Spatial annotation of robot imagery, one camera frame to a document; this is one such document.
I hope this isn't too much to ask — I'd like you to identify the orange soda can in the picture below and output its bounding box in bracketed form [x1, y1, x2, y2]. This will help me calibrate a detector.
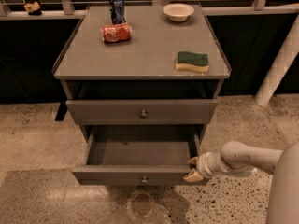
[101, 22, 132, 43]

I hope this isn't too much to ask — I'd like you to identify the small yellow black object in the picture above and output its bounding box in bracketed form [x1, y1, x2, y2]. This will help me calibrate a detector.
[24, 2, 42, 16]

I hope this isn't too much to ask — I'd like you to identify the white bowl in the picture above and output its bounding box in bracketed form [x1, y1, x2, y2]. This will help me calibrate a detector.
[163, 3, 194, 22]

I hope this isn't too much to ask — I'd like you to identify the grey top drawer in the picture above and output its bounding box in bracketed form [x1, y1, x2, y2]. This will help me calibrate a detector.
[66, 99, 217, 125]

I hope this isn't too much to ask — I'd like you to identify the white diagonal pipe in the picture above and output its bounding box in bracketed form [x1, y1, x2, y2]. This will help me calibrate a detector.
[254, 15, 299, 106]

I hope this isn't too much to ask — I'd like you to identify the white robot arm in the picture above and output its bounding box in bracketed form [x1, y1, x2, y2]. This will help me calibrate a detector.
[183, 141, 299, 224]

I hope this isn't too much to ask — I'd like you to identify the metal railing ledge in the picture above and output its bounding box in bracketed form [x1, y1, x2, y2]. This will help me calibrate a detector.
[0, 0, 299, 21]

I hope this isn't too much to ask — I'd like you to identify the green yellow sponge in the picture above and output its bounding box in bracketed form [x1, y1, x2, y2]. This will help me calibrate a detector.
[176, 51, 209, 73]

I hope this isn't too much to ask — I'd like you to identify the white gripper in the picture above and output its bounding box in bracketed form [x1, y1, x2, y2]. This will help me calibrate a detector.
[183, 151, 225, 183]

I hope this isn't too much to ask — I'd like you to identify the grey drawer cabinet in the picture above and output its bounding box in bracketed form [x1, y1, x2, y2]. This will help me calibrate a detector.
[54, 6, 230, 137]

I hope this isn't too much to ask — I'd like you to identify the blue soda can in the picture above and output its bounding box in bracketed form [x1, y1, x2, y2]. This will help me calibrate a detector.
[109, 0, 125, 24]

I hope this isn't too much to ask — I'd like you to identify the grey drawer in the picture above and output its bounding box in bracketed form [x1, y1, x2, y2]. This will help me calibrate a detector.
[72, 125, 202, 186]
[66, 99, 217, 125]

